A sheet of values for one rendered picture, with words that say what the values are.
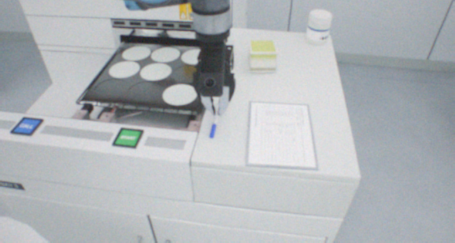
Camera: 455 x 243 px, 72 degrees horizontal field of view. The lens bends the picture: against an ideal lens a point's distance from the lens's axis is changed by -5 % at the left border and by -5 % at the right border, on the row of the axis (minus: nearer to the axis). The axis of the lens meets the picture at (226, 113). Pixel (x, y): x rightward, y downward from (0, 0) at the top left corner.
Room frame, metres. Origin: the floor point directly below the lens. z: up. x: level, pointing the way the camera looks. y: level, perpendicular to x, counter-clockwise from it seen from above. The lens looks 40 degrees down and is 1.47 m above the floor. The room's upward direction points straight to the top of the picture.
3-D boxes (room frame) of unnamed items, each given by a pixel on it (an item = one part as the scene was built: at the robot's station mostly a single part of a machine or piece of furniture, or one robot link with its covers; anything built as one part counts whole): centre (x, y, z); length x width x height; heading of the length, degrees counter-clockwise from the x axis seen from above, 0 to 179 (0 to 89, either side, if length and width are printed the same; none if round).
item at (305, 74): (0.73, -0.14, 0.89); 0.62 x 0.35 x 0.14; 172
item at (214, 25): (0.61, 0.03, 1.20); 0.08 x 0.08 x 0.05
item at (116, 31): (1.09, 0.21, 0.89); 0.44 x 0.02 x 0.10; 82
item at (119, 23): (1.10, 0.21, 0.96); 0.44 x 0.01 x 0.02; 82
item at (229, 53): (0.61, 0.03, 1.12); 0.09 x 0.08 x 0.12; 172
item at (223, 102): (0.60, 0.00, 1.02); 0.06 x 0.03 x 0.09; 172
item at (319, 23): (0.97, -0.29, 1.01); 0.07 x 0.07 x 0.10
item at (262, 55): (0.81, -0.10, 1.00); 0.07 x 0.07 x 0.07; 1
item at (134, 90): (0.88, 0.23, 0.90); 0.34 x 0.34 x 0.01; 82
